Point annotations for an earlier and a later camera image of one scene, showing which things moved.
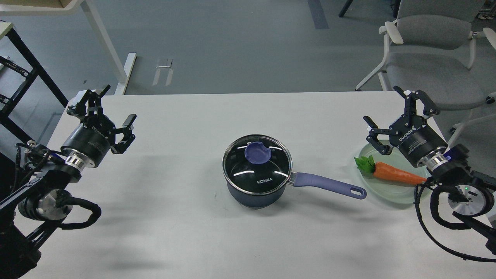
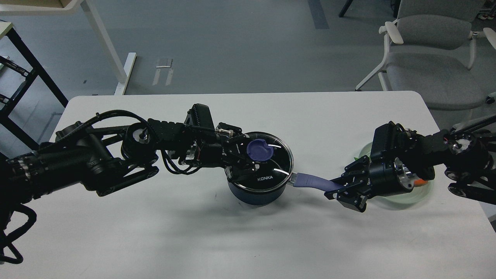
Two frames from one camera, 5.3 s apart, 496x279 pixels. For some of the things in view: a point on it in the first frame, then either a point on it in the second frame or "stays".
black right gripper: (416, 138) to (384, 179)
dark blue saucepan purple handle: (352, 191) stays
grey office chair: (429, 49) stays
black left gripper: (91, 142) to (212, 148)
